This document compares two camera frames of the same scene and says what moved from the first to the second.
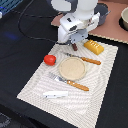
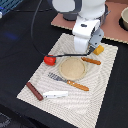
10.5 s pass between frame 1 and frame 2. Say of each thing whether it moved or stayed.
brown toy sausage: moved
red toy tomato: stayed
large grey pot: stayed
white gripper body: moved
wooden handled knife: stayed
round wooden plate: stayed
